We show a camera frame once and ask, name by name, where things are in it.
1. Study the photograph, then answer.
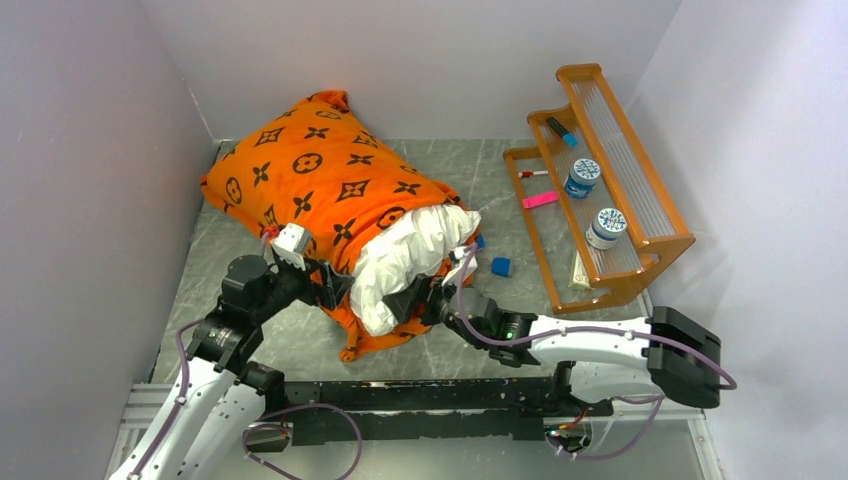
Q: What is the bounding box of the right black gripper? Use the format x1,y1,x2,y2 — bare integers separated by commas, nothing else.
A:
383,270,487,350

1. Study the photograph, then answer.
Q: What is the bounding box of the white box under rack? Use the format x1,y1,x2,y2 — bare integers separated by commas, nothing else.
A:
569,252,592,292

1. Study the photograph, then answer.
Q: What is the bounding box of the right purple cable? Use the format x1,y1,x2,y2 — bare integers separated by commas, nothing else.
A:
453,243,738,463

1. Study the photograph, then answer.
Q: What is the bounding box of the blue white round jar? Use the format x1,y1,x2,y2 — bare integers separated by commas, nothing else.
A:
564,158,601,199

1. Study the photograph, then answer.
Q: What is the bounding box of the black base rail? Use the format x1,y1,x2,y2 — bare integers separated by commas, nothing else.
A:
282,377,613,446

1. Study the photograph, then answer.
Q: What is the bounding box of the orange wooden rack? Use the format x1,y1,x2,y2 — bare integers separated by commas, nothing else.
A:
503,64,695,314

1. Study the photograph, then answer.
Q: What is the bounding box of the black marker blue cap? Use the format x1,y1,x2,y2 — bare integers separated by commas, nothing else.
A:
545,117,579,148

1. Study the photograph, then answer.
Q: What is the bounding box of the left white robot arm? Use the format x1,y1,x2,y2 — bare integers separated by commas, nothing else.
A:
111,255,353,479

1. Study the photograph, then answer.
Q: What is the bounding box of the orange patterned pillowcase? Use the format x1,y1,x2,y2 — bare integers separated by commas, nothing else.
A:
200,90,472,362

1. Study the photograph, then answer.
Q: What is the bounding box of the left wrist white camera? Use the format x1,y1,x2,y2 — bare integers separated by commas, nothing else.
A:
270,223,313,271

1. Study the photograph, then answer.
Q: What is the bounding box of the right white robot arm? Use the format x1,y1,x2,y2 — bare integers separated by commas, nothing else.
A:
382,275,735,415

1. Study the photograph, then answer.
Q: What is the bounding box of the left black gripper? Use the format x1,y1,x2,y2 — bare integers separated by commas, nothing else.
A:
251,250,353,323

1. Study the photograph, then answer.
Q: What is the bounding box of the red white pen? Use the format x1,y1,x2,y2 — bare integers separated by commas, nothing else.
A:
518,170,549,178

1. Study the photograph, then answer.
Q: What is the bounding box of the white pillow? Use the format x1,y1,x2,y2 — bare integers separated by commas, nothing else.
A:
350,205,481,337

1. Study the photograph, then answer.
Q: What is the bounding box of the blue block front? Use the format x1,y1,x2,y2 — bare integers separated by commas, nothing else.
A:
490,257,514,278

